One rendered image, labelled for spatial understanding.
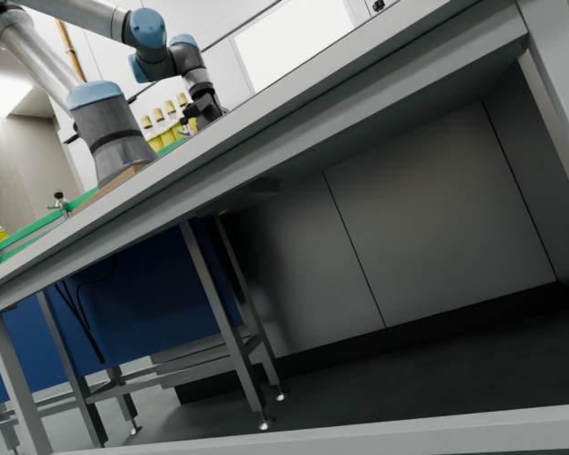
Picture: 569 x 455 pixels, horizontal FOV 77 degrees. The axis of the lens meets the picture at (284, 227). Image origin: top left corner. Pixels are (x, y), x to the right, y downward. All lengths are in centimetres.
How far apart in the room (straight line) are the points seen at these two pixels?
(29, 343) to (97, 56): 126
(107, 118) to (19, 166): 667
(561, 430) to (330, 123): 50
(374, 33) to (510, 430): 54
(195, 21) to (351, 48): 120
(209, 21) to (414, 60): 119
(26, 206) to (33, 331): 562
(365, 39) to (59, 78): 77
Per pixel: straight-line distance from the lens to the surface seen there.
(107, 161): 82
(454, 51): 53
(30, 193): 732
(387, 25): 50
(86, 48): 198
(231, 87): 147
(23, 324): 188
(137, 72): 107
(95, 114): 85
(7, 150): 765
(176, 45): 111
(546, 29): 53
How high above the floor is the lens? 54
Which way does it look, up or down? 2 degrees up
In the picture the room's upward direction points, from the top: 22 degrees counter-clockwise
